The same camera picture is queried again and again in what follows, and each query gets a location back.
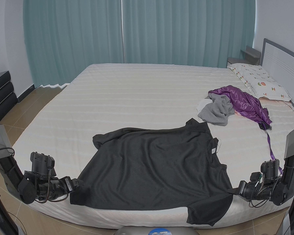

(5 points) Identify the black chest of drawers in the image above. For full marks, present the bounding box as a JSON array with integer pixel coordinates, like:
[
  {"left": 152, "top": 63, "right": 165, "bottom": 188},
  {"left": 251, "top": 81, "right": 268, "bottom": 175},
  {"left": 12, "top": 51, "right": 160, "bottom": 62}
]
[{"left": 0, "top": 70, "right": 17, "bottom": 124}]

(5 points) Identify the purple satin garment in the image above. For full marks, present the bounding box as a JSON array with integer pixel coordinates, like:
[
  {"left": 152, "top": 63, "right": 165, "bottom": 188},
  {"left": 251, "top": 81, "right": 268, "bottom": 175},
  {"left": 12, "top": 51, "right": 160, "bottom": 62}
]
[{"left": 208, "top": 85, "right": 283, "bottom": 178}]

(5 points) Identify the grey bedside table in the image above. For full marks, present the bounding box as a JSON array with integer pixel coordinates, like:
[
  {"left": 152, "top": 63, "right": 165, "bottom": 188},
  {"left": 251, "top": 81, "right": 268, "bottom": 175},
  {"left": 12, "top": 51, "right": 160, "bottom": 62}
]
[{"left": 227, "top": 46, "right": 261, "bottom": 67}]

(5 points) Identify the bed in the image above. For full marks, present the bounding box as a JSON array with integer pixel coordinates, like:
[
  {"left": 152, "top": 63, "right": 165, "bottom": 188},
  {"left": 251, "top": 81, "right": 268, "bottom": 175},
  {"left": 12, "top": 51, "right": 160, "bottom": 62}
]
[{"left": 12, "top": 38, "right": 294, "bottom": 229}]

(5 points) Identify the blue-green curtain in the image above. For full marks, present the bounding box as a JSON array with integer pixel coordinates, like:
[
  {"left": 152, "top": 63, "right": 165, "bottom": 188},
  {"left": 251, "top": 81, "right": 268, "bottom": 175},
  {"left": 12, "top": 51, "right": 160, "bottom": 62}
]
[
  {"left": 122, "top": 0, "right": 256, "bottom": 68},
  {"left": 23, "top": 0, "right": 125, "bottom": 89}
]

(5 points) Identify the white printed pillow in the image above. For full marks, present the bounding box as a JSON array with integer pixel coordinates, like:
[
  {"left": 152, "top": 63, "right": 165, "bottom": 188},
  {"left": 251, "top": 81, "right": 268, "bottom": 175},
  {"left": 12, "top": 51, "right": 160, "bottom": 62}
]
[{"left": 227, "top": 63, "right": 292, "bottom": 102}]

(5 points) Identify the grey garment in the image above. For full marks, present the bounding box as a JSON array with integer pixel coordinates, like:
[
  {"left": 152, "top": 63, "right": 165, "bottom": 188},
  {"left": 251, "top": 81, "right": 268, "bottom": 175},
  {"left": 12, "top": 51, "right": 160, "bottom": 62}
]
[{"left": 198, "top": 94, "right": 235, "bottom": 126}]

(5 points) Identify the white garment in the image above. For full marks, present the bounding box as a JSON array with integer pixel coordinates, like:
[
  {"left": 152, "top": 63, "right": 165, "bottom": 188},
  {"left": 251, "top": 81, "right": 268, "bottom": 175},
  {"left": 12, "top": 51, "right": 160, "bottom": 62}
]
[{"left": 196, "top": 98, "right": 212, "bottom": 114}]

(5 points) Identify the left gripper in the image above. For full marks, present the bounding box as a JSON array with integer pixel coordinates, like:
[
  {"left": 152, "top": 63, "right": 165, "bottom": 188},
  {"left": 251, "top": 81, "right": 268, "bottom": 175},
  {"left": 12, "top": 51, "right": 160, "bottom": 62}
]
[{"left": 50, "top": 176, "right": 79, "bottom": 200}]

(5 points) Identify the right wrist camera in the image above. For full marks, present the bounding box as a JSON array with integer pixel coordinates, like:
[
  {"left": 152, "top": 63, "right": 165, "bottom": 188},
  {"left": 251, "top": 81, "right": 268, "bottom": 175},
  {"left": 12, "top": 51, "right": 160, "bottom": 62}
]
[{"left": 250, "top": 172, "right": 263, "bottom": 183}]

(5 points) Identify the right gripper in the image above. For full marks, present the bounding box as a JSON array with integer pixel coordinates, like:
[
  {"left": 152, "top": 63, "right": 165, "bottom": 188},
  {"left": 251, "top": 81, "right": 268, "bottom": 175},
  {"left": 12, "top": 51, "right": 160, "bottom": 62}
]
[{"left": 238, "top": 179, "right": 262, "bottom": 201}]

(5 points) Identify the black cable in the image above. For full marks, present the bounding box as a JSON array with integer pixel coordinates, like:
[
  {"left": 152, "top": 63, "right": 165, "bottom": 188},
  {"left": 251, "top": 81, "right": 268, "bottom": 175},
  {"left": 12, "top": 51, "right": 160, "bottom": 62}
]
[
  {"left": 0, "top": 147, "right": 16, "bottom": 162},
  {"left": 249, "top": 198, "right": 270, "bottom": 208}
]

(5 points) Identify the black T-shirt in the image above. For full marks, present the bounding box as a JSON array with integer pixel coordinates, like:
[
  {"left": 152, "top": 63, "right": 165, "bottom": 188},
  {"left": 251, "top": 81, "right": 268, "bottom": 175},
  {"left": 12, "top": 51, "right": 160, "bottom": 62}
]
[{"left": 70, "top": 118, "right": 234, "bottom": 226}]

